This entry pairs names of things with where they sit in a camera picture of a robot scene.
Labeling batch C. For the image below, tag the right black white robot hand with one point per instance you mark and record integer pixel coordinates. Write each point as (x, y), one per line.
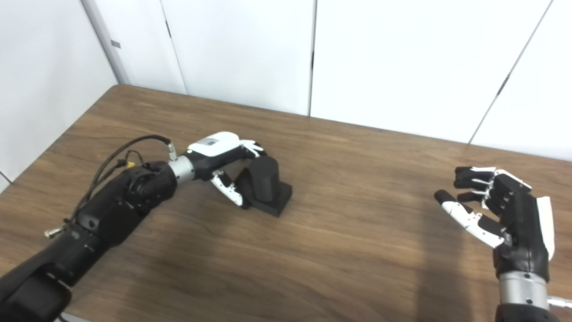
(523, 223)

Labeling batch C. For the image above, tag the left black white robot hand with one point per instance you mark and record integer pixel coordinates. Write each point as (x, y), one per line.
(214, 145)

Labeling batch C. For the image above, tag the black peg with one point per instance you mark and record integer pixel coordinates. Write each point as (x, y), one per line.
(266, 179)

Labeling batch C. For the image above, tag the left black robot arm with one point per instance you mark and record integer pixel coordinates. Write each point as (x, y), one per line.
(103, 219)

